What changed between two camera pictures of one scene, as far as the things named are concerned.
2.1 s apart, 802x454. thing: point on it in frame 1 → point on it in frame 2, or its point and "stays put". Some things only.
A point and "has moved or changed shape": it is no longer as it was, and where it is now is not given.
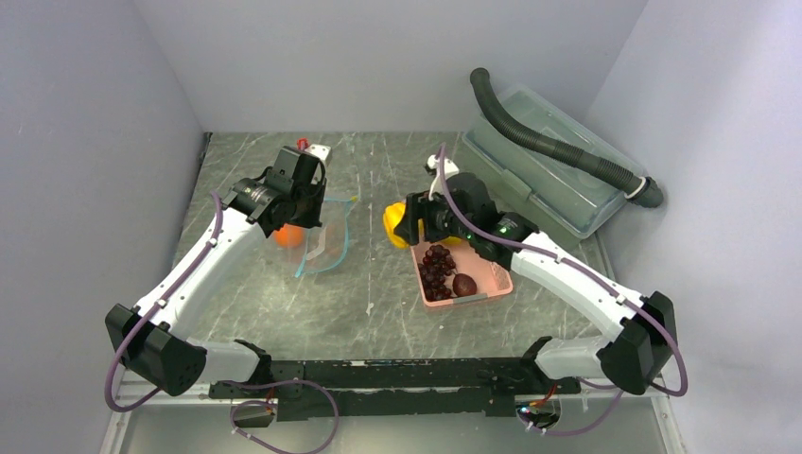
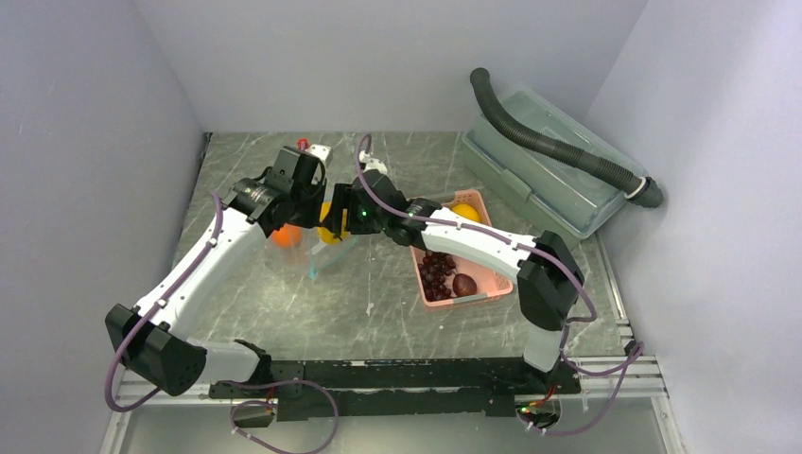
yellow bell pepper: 392,215 has moved or changed shape
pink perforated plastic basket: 491,279 stays put
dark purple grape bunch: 437,265 stays put
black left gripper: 318,186 stays put
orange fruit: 289,235 stays put
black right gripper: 409,226 → 352,223
